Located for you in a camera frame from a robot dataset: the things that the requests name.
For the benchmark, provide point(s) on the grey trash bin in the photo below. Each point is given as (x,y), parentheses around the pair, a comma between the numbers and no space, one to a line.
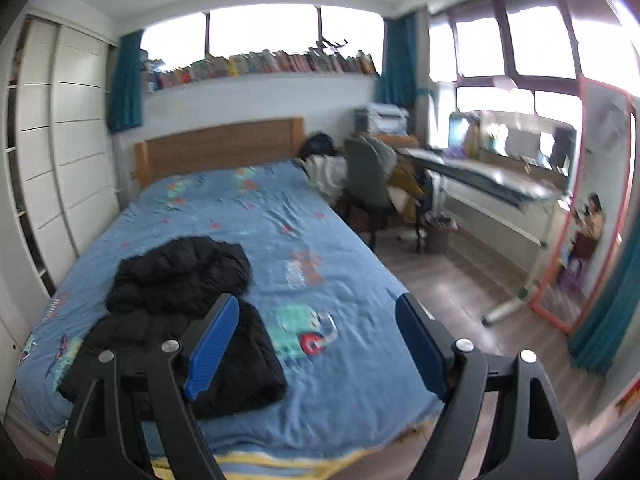
(440,235)

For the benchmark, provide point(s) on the white wardrobe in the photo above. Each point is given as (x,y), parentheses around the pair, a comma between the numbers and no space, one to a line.
(75,160)

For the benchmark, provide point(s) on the model airplane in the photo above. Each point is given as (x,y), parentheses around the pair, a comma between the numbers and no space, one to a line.
(332,46)

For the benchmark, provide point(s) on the yellow garment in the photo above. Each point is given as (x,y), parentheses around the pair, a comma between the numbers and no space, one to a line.
(407,185)

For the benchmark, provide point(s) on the white cloth pile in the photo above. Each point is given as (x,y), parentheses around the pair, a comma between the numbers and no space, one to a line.
(327,175)

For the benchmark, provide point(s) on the black puffer coat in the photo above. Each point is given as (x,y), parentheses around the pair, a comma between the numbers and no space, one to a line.
(175,270)

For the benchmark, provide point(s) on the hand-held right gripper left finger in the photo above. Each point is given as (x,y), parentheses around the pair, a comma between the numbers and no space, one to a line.
(212,347)

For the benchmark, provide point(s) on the bed with blue printed sheet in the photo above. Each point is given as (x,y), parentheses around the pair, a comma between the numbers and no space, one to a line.
(330,240)

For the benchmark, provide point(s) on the white printer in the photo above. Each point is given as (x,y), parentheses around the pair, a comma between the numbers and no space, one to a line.
(382,117)

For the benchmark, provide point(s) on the grey office chair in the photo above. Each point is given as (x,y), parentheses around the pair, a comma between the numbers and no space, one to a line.
(367,175)

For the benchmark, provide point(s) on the long grey desk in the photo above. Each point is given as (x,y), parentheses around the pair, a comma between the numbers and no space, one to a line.
(500,177)

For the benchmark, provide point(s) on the teal curtain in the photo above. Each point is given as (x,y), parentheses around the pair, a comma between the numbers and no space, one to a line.
(125,85)
(607,320)
(397,60)

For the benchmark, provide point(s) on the wooden headboard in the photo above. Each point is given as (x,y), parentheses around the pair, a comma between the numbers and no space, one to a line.
(215,150)

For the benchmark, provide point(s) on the row of books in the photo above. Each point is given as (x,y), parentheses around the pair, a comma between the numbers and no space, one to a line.
(260,64)

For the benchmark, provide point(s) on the pink framed mirror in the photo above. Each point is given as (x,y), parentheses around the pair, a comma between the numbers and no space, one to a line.
(595,185)

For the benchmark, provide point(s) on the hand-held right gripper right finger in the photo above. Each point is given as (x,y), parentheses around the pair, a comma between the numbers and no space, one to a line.
(420,342)

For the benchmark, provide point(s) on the black backpack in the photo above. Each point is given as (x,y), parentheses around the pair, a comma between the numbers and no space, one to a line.
(317,144)

